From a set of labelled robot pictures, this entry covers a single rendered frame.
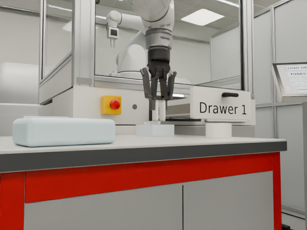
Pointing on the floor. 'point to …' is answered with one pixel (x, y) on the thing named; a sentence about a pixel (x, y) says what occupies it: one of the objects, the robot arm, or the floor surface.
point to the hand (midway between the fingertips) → (158, 111)
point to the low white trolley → (143, 184)
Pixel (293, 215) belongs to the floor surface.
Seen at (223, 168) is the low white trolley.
